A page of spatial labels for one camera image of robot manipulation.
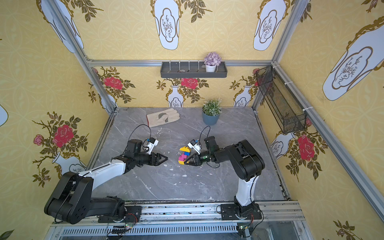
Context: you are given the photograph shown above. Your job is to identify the pink lego brick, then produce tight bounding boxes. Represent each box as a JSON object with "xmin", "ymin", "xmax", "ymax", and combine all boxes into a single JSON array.
[{"xmin": 179, "ymin": 154, "xmax": 188, "ymax": 162}]

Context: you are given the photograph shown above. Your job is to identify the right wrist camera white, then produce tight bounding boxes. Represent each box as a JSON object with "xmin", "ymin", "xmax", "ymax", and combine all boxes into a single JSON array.
[{"xmin": 188, "ymin": 140, "xmax": 202, "ymax": 155}]

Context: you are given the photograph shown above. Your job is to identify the green plant blue pot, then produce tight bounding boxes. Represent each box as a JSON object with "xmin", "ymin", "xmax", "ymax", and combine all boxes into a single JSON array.
[{"xmin": 202, "ymin": 99, "xmax": 222, "ymax": 126}]

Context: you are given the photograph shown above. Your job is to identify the black wire basket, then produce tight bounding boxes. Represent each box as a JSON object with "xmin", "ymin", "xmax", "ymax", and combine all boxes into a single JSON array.
[{"xmin": 255, "ymin": 66, "xmax": 307, "ymax": 134}]

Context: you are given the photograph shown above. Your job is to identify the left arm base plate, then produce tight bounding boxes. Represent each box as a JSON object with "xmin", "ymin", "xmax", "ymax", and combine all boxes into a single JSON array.
[{"xmin": 98, "ymin": 206, "xmax": 142, "ymax": 224}]

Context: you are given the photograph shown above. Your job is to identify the grey wall shelf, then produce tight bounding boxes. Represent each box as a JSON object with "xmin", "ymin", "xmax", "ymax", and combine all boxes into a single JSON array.
[{"xmin": 160, "ymin": 61, "xmax": 228, "ymax": 79}]

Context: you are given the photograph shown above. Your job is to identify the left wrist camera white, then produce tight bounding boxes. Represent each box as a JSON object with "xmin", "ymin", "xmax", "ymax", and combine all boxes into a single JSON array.
[{"xmin": 146, "ymin": 137, "xmax": 159, "ymax": 155}]

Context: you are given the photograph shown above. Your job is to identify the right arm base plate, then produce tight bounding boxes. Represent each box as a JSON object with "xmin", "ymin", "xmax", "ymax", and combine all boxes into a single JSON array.
[{"xmin": 220, "ymin": 203, "xmax": 263, "ymax": 220}]

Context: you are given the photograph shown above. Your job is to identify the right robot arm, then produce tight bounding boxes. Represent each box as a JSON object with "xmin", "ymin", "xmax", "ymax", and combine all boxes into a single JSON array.
[{"xmin": 179, "ymin": 136, "xmax": 265, "ymax": 217}]

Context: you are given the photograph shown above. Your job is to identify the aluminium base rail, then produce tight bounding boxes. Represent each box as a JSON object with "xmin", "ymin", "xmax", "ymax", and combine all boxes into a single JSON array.
[{"xmin": 45, "ymin": 201, "xmax": 313, "ymax": 240}]

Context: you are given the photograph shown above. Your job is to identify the left camera cable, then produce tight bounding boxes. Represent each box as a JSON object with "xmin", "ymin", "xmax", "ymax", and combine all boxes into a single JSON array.
[{"xmin": 127, "ymin": 123, "xmax": 152, "ymax": 145}]

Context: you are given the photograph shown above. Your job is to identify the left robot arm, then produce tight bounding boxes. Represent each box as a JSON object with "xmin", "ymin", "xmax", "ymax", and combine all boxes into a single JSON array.
[{"xmin": 44, "ymin": 138, "xmax": 168, "ymax": 225}]

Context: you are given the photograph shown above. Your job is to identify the camera cable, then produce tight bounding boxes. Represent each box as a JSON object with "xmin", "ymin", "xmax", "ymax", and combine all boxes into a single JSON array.
[
  {"xmin": 127, "ymin": 123, "xmax": 152, "ymax": 145},
  {"xmin": 199, "ymin": 125, "xmax": 212, "ymax": 142}
]

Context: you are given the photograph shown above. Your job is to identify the right camera cable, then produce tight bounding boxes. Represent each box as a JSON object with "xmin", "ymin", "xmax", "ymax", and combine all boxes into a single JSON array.
[{"xmin": 199, "ymin": 125, "xmax": 212, "ymax": 142}]

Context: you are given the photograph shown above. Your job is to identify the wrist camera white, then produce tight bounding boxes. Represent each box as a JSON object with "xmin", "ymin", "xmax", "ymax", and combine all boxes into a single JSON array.
[
  {"xmin": 188, "ymin": 140, "xmax": 202, "ymax": 155},
  {"xmin": 146, "ymin": 137, "xmax": 159, "ymax": 155}
]

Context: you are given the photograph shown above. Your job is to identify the purple flower white pot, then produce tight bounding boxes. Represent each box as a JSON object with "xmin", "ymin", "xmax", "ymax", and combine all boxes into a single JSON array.
[{"xmin": 204, "ymin": 52, "xmax": 222, "ymax": 73}]

